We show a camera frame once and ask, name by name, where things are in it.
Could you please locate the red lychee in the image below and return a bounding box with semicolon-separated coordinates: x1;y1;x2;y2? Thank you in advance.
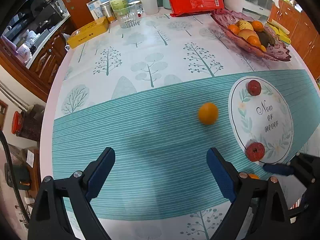
247;80;261;96
245;142;265;162

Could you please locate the small metal can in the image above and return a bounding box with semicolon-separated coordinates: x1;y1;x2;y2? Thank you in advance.
100;1;117;23

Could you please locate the mandarin orange front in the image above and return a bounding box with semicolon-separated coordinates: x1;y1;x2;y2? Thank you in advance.
247;35;261;48

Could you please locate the small kumquat orange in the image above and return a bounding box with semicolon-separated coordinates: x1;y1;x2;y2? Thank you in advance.
248;174;259;179

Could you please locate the patterned tablecloth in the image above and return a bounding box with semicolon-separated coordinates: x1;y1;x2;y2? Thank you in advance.
40;9;319;239

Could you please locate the clear drinking glass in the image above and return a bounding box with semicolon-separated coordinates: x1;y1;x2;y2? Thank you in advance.
114;5;140;29

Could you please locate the red apple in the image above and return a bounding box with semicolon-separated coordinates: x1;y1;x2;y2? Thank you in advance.
238;29;258;40

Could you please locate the dark avocado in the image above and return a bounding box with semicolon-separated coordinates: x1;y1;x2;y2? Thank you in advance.
257;31;270;48

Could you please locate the white blue carton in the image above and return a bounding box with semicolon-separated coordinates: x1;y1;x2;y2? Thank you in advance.
86;0;104;20

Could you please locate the pink glass fruit bowl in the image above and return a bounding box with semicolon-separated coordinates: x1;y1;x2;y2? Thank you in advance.
212;9;291;62

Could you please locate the yellow tissue pack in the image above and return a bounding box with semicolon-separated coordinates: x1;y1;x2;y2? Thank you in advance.
267;19;291;44

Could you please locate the overripe brown banana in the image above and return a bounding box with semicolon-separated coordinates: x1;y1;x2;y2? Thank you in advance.
263;31;276;47

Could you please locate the white squeeze bottle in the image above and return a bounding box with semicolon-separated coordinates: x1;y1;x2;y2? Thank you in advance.
141;0;159;15

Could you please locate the yellow pear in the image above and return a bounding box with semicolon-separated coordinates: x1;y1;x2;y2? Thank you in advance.
235;20;254;31

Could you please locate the yellow tin box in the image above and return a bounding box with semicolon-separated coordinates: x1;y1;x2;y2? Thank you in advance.
67;16;109;49

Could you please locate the small glass jar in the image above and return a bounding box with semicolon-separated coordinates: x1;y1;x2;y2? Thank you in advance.
129;0;144;16

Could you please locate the red lid dark bin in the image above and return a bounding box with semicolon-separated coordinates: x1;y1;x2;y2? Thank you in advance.
11;104;45;142

